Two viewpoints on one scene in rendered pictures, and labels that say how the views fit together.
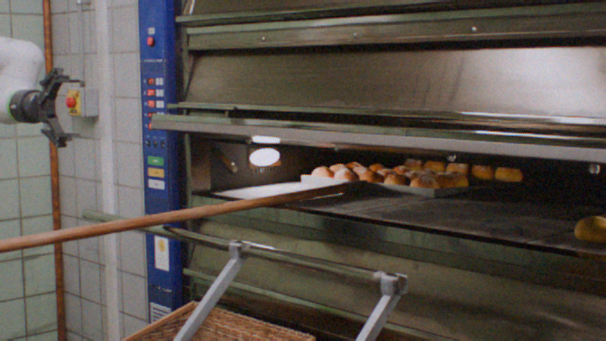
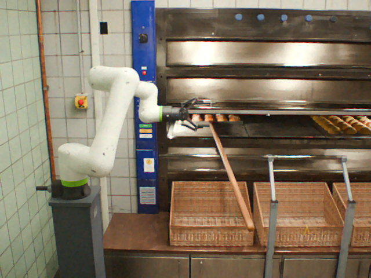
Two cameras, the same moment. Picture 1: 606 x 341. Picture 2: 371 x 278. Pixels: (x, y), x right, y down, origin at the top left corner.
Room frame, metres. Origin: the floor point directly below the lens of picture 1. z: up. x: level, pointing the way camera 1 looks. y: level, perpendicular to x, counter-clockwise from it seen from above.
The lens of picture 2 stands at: (0.82, 2.26, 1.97)
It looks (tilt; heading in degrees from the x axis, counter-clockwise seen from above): 16 degrees down; 314
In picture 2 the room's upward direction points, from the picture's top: straight up
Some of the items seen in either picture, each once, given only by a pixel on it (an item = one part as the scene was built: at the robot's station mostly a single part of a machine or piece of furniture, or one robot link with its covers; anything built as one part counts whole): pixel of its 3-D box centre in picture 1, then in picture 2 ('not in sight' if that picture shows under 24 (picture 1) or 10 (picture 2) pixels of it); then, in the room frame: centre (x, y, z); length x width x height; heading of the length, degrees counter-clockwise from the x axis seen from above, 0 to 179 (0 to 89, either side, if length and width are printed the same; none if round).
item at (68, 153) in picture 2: not in sight; (75, 163); (2.41, 1.38, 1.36); 0.16 x 0.13 x 0.19; 14
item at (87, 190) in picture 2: not in sight; (64, 187); (2.46, 1.42, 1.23); 0.26 x 0.15 x 0.06; 43
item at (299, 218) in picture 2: not in sight; (295, 212); (2.01, -0.08, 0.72); 0.56 x 0.49 x 0.28; 43
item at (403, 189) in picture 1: (398, 179); (208, 117); (3.05, -0.32, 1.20); 0.55 x 0.36 x 0.03; 46
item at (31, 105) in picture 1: (43, 106); (180, 114); (2.41, 0.67, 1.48); 0.09 x 0.07 x 0.08; 43
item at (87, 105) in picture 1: (82, 102); (82, 101); (3.29, 0.78, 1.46); 0.10 x 0.07 x 0.10; 42
